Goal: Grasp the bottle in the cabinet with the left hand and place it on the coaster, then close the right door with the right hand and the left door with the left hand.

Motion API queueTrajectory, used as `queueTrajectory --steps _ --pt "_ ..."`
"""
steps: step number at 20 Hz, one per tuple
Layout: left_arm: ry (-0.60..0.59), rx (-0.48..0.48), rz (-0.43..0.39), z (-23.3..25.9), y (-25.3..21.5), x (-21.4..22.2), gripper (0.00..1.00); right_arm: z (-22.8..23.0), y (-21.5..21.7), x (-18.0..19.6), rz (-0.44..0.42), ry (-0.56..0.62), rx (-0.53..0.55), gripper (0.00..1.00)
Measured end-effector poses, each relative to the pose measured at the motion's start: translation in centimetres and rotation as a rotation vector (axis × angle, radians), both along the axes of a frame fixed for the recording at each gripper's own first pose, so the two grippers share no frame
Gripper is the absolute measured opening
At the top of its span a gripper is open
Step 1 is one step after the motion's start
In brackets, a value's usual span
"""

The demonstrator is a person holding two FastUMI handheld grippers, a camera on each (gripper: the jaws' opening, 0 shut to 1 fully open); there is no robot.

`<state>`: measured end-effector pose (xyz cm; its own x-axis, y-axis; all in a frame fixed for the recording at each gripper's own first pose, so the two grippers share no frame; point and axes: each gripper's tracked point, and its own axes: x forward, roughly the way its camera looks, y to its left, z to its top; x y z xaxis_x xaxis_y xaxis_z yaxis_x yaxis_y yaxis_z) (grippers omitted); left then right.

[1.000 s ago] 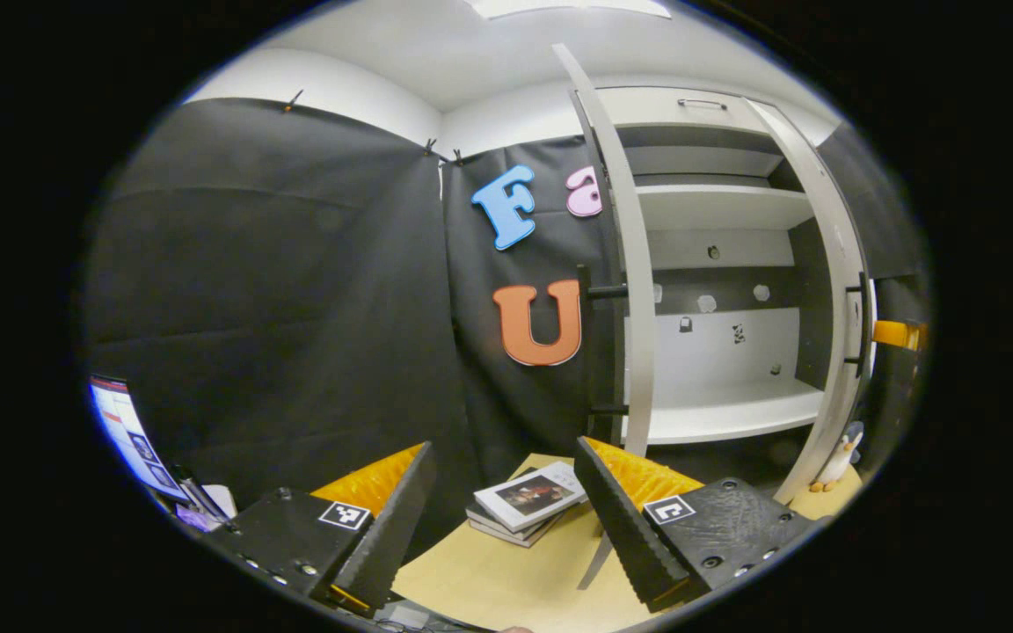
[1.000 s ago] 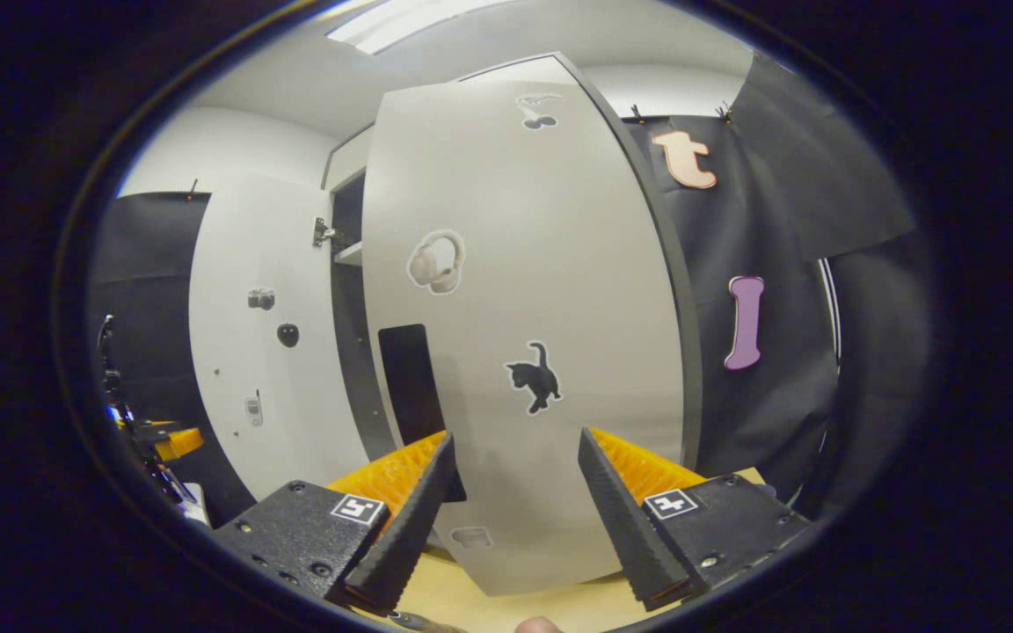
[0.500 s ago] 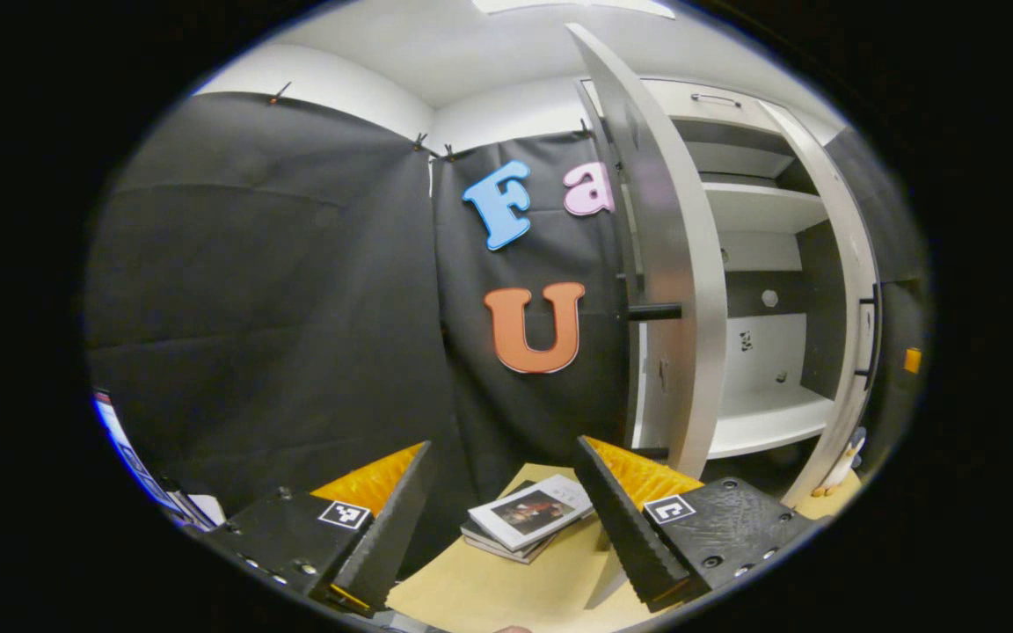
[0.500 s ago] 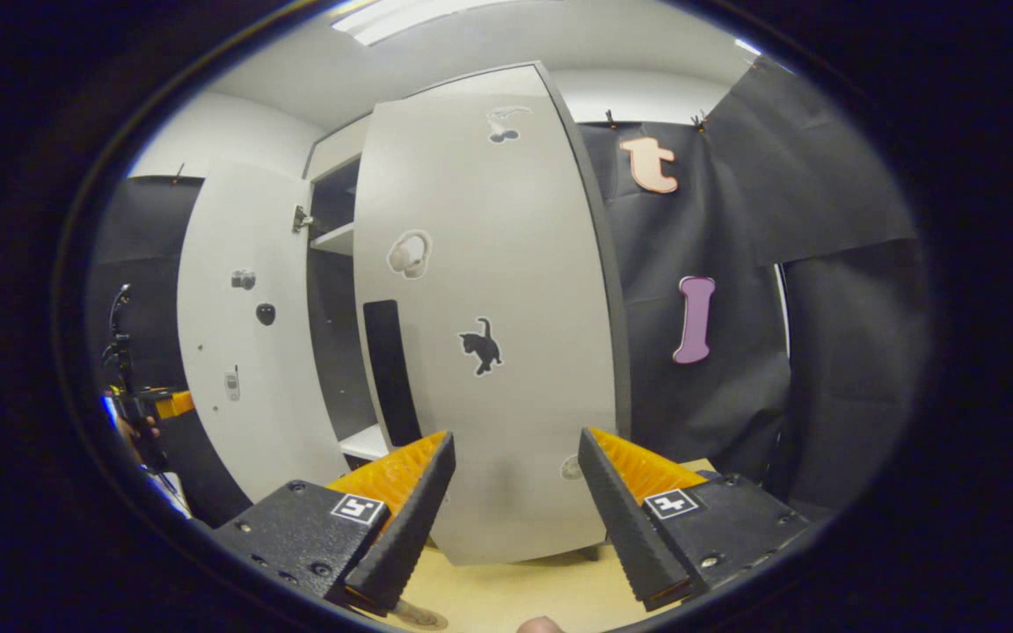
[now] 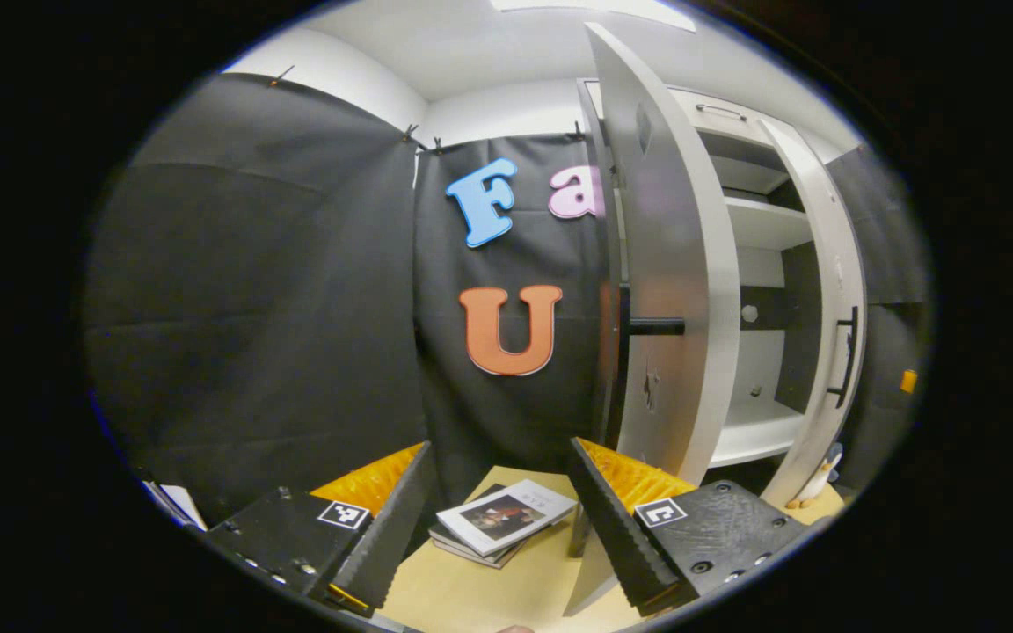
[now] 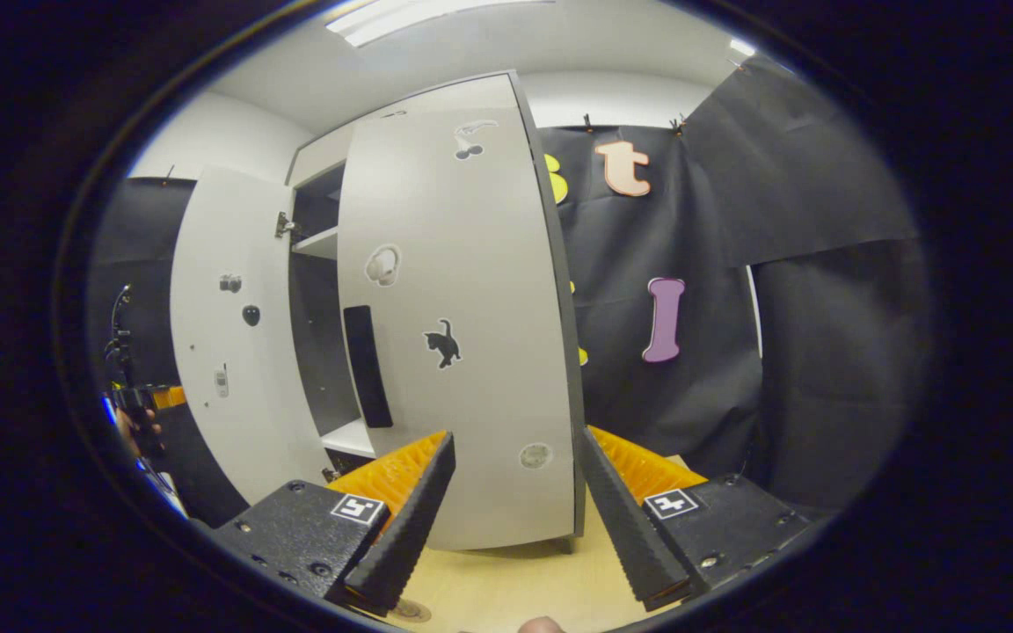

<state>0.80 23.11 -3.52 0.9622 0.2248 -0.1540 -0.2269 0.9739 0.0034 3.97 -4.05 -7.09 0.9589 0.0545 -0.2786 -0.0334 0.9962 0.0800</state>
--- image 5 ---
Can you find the white cabinet shelf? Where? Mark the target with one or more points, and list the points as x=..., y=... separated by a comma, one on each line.
x=766, y=224

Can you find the large ceiling light panel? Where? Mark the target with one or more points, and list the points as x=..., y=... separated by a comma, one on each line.
x=594, y=10

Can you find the white cabinet door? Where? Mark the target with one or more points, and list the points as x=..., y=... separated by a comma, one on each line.
x=674, y=246
x=827, y=237

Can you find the white picture magazine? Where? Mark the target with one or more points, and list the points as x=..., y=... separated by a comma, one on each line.
x=506, y=514

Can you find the white panel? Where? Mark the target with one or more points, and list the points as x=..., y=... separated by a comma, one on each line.
x=181, y=505

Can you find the dark book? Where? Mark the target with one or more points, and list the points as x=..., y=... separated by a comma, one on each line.
x=471, y=549

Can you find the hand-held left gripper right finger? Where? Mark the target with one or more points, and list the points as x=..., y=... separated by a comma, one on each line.
x=616, y=519

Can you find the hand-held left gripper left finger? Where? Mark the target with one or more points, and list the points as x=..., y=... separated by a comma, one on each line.
x=383, y=536

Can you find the white cabinet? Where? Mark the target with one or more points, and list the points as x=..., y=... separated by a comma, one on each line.
x=761, y=224

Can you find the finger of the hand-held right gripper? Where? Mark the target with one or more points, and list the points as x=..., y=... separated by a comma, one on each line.
x=908, y=381

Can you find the black backdrop cloth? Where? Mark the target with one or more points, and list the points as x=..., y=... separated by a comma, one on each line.
x=251, y=308

